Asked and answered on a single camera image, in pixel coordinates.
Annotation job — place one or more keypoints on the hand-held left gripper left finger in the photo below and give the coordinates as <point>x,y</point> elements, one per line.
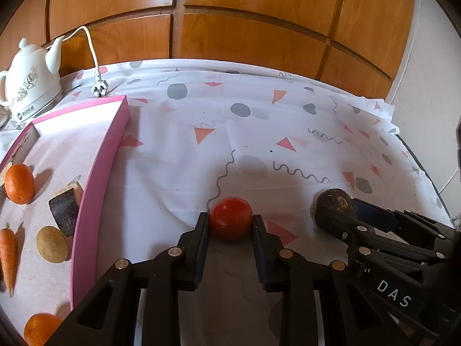
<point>201,245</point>

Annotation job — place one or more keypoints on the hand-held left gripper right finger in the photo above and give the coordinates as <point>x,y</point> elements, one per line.
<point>260,248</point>

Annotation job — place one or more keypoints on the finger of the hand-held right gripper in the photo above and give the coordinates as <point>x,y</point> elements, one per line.
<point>338,225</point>
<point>374,214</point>

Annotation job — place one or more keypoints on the dark avocado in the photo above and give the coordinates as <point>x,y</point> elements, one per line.
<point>335,198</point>

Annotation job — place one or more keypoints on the red tomato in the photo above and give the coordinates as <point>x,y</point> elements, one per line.
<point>230,218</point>

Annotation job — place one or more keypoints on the small yellow potato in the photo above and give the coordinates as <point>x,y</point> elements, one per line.
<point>52,244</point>

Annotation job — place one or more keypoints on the pink rimmed white tray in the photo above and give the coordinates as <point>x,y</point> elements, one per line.
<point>72,144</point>

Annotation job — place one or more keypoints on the small orange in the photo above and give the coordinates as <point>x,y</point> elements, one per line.
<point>41,329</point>

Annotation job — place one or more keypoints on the large orange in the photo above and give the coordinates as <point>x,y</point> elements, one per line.
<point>19,183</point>

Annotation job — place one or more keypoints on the carrot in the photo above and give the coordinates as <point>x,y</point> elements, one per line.
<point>9,256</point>

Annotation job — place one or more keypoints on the small yellow-brown lump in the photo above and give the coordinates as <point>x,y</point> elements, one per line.
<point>3,182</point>

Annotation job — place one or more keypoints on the white patterned tablecloth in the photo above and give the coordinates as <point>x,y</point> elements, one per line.
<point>252,90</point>

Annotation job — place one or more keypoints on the white ceramic electric kettle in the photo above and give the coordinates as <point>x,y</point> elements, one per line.
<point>32,79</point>

